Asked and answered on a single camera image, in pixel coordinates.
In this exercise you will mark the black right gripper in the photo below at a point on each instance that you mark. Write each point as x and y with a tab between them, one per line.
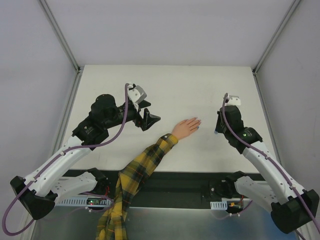
218	127

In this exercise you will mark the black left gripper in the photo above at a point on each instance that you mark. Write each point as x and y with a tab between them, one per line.
144	115

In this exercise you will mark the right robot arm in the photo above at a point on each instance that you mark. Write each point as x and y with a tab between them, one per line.
290	205

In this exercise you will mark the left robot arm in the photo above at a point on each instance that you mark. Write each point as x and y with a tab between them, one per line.
40	191

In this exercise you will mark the mannequin hand with nails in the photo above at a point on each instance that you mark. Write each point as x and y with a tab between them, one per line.
186	127

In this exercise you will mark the yellow plaid shirt sleeve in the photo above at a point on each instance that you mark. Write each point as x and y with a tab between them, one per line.
112	224

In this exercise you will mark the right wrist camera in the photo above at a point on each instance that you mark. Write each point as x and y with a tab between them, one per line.
233	100

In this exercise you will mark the right white cable duct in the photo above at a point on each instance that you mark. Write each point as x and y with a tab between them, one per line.
224	205

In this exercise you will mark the white cable duct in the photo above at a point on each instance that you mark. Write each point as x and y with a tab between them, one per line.
224	205
85	201

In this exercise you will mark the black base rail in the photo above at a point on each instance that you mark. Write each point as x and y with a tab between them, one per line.
180	190

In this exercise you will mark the left white cable duct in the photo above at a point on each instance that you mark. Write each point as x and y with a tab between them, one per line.
85	201

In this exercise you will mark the left aluminium frame post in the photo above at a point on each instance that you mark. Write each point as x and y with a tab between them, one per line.
59	34

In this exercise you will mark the aluminium frame post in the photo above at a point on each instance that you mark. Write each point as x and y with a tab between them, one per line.
276	35
59	34

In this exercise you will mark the right aluminium frame post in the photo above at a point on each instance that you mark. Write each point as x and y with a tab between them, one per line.
276	35

